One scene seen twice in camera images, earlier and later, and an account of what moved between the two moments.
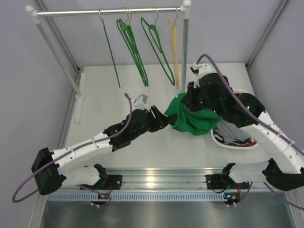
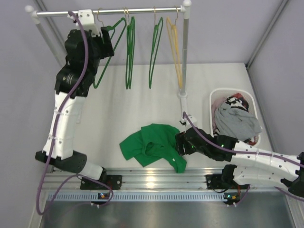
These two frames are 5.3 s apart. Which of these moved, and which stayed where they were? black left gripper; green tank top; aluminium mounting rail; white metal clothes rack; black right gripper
Moved: black left gripper; black right gripper; green tank top
Stayed: aluminium mounting rail; white metal clothes rack
